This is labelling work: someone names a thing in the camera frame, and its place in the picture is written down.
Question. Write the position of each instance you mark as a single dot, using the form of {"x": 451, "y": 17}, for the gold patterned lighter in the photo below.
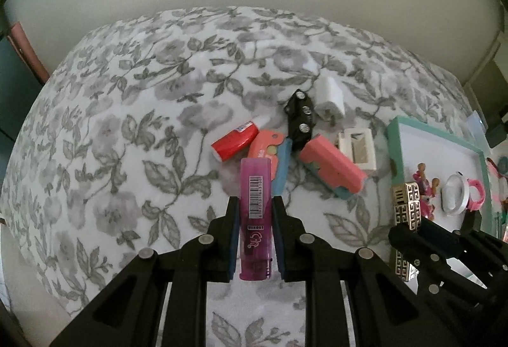
{"x": 408, "y": 208}

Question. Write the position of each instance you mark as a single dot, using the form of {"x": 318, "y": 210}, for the dark cabinet door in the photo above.
{"x": 16, "y": 92}

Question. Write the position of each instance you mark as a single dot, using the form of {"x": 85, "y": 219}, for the pink smartwatch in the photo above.
{"x": 478, "y": 194}

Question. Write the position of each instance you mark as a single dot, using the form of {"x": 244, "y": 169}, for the white charger adapter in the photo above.
{"x": 329, "y": 96}

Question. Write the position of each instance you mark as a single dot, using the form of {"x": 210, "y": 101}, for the pink puppy toy figure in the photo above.
{"x": 425, "y": 196}

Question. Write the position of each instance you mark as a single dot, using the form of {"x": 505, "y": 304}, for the coral teal rectangular box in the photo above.
{"x": 333, "y": 162}

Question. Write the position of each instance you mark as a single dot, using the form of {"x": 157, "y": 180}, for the white device with light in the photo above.
{"x": 477, "y": 124}

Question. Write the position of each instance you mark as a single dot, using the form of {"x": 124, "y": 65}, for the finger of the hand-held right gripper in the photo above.
{"x": 440, "y": 241}
{"x": 412, "y": 247}

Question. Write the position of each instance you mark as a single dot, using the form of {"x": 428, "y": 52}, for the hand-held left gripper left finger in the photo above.
{"x": 234, "y": 239}

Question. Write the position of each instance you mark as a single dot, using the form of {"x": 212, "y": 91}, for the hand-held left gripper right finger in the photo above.
{"x": 280, "y": 239}

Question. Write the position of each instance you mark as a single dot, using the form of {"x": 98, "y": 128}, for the white plastic frame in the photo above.
{"x": 345, "y": 148}

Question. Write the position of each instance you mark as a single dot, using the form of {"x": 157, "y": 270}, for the white smartwatch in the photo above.
{"x": 454, "y": 196}

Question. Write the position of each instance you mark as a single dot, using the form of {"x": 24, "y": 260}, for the purple lighter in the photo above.
{"x": 256, "y": 212}

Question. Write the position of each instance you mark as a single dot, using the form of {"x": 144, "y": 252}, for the white bedside shelf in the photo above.
{"x": 490, "y": 73}

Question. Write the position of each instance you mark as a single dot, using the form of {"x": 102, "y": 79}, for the teal rimmed white tray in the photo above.
{"x": 432, "y": 148}

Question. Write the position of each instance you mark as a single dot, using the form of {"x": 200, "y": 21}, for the red squeeze bottle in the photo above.
{"x": 234, "y": 142}

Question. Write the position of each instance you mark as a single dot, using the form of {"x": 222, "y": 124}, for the coral teal curved dispenser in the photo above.
{"x": 262, "y": 144}

